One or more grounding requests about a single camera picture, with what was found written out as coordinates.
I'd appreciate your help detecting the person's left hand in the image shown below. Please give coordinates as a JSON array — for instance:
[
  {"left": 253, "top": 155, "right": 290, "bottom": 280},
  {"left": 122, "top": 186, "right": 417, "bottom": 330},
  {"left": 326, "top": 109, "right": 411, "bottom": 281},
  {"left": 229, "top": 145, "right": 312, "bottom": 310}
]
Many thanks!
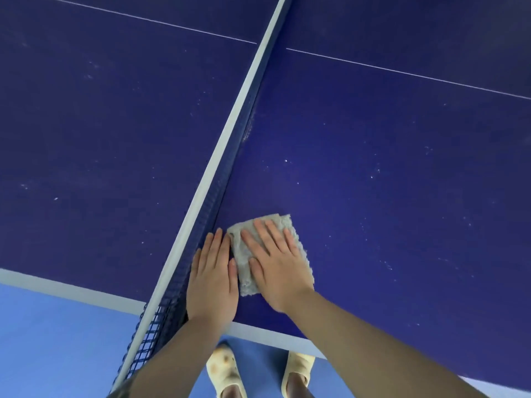
[{"left": 185, "top": 227, "right": 241, "bottom": 328}]

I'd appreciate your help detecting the person's right hand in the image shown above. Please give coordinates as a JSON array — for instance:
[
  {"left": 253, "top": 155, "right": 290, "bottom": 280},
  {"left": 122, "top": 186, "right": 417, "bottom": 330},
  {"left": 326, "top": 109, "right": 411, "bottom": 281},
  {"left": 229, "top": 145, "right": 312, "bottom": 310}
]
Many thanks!
[{"left": 240, "top": 219, "right": 316, "bottom": 313}]

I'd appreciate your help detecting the grey cleaning cloth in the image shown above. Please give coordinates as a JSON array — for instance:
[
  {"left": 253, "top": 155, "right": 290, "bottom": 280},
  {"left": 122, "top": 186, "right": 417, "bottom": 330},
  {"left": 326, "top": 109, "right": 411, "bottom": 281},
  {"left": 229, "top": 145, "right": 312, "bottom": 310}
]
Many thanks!
[{"left": 226, "top": 213, "right": 312, "bottom": 298}]

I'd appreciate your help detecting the person's left forearm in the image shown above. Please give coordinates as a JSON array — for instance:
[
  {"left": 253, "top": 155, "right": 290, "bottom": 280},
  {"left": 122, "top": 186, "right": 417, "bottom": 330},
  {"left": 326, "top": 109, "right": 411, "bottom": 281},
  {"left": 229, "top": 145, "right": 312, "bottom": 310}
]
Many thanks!
[{"left": 124, "top": 317, "right": 233, "bottom": 398}]

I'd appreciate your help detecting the person's right forearm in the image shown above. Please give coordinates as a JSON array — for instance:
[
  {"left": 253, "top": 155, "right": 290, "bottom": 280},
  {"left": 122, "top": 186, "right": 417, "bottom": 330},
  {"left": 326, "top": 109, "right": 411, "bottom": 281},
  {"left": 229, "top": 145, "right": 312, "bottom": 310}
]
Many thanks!
[{"left": 286, "top": 287, "right": 490, "bottom": 398}]

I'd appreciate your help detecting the person's left leg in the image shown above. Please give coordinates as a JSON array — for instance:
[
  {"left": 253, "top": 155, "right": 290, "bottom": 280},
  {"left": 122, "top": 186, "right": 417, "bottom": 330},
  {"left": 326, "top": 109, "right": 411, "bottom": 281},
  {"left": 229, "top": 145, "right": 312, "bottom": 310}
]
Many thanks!
[{"left": 220, "top": 383, "right": 249, "bottom": 398}]

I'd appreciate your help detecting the blue table tennis table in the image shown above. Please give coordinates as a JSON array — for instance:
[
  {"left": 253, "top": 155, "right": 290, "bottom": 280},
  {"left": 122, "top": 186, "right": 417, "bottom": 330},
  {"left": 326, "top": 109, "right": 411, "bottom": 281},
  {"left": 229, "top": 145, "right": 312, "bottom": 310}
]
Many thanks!
[{"left": 0, "top": 0, "right": 531, "bottom": 392}]

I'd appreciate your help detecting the dark blue table tennis net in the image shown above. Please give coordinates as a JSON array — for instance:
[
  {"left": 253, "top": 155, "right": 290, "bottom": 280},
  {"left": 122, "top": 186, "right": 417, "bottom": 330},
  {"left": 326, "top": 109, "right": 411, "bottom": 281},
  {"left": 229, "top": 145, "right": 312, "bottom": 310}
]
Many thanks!
[{"left": 108, "top": 0, "right": 296, "bottom": 394}]

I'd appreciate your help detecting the cream left slipper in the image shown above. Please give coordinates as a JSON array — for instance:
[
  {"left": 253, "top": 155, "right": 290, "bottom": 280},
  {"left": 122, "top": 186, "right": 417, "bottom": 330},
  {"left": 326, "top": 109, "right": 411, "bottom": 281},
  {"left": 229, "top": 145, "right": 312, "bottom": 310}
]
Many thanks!
[{"left": 206, "top": 343, "right": 249, "bottom": 398}]

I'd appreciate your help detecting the cream slipper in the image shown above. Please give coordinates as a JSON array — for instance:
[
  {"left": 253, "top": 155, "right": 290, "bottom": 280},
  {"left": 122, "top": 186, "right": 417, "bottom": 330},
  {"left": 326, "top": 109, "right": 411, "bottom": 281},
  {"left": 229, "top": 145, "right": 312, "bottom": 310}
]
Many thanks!
[
  {"left": 206, "top": 343, "right": 249, "bottom": 398},
  {"left": 281, "top": 351, "right": 316, "bottom": 398}
]

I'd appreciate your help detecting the cream right slipper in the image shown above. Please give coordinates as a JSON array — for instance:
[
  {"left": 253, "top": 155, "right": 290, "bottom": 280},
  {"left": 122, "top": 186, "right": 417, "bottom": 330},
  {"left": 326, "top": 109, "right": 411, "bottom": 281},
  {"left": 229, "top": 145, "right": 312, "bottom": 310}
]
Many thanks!
[{"left": 281, "top": 351, "right": 316, "bottom": 398}]

